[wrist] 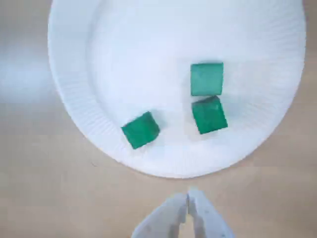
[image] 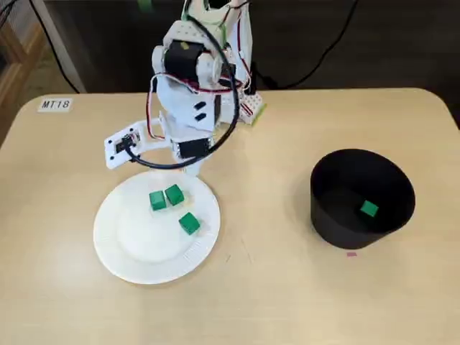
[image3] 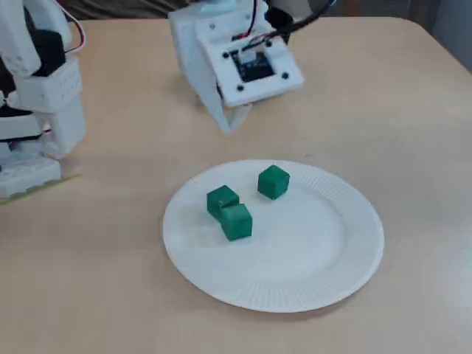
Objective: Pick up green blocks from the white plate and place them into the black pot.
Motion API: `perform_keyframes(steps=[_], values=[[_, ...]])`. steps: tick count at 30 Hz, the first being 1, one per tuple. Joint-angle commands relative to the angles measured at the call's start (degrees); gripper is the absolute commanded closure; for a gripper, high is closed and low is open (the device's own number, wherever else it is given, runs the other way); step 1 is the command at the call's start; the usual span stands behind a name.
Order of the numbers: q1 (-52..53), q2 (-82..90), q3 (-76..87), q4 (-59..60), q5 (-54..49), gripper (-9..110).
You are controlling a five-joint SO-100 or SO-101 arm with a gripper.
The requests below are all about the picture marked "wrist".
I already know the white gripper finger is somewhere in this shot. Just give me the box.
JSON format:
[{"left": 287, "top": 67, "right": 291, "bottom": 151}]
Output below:
[
  {"left": 130, "top": 192, "right": 188, "bottom": 238},
  {"left": 187, "top": 187, "right": 236, "bottom": 238}
]

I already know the green block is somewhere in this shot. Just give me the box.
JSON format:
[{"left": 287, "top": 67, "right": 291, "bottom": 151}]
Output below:
[
  {"left": 190, "top": 62, "right": 224, "bottom": 97},
  {"left": 120, "top": 111, "right": 161, "bottom": 150},
  {"left": 191, "top": 95, "right": 228, "bottom": 135}
]

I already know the white paper plate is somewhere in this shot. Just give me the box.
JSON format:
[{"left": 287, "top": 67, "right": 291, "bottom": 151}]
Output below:
[{"left": 47, "top": 0, "right": 307, "bottom": 179}]

